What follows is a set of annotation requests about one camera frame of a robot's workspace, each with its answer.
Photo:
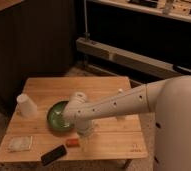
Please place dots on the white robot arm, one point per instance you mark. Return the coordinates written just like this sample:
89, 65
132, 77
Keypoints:
169, 100

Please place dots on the wooden folding table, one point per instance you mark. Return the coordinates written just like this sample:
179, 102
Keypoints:
111, 139

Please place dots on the black smartphone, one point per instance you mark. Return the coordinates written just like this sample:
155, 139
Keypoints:
53, 155

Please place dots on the white upside-down cup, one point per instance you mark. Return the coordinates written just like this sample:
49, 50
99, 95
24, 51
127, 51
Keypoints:
27, 106

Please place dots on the green bowl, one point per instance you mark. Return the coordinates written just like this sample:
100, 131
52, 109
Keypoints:
55, 118

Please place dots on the white sponge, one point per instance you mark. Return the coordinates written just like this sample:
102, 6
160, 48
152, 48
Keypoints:
18, 144

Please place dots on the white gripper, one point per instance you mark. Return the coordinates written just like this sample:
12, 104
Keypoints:
84, 129

